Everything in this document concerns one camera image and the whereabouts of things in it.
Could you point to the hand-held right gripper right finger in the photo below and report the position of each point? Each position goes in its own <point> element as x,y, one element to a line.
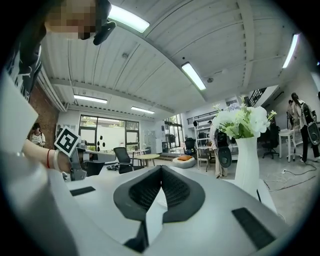
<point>190,197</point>

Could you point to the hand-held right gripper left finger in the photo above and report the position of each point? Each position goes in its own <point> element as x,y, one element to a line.
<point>135,197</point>

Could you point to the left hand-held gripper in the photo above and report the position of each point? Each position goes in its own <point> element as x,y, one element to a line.
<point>67,141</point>

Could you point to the person's left forearm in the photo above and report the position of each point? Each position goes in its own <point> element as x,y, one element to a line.
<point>37,152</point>

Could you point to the black office chair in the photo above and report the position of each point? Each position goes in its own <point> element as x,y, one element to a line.
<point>190,143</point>
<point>122,155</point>
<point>272,137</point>

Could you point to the large black-framed window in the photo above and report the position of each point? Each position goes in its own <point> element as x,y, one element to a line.
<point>110,132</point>

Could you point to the grey beanbag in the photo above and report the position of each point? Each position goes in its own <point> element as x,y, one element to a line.
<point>185,163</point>

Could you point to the orange cushion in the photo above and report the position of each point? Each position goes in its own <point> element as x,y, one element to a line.
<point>185,158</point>

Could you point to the round wooden side table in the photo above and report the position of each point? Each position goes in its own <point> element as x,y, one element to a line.
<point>150,156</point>

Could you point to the white shelving unit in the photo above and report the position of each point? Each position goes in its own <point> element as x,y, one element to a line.
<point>205,148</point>

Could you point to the long ceiling light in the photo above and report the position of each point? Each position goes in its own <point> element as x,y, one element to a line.
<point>90,99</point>
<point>193,76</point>
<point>142,110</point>
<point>128,17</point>
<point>291,51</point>

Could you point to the white vase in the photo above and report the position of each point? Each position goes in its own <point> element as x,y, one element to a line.
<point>246,162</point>

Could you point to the white table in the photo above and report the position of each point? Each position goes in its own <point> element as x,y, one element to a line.
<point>266,197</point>

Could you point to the white artificial flower bouquet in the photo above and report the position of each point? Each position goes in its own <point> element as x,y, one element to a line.
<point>240,122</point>

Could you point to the white power strip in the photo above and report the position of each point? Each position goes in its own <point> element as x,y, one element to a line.
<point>283,171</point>

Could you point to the white desk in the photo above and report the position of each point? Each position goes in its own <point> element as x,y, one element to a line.
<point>287,132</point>

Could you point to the person's black printed shirt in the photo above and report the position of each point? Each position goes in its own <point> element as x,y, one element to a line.
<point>25,62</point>

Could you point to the black metal railing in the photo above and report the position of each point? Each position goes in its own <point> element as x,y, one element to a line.
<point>257,95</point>

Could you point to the person's head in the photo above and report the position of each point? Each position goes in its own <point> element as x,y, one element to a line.
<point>70,20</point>

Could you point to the black head camera mount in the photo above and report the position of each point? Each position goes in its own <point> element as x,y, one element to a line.
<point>102,35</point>

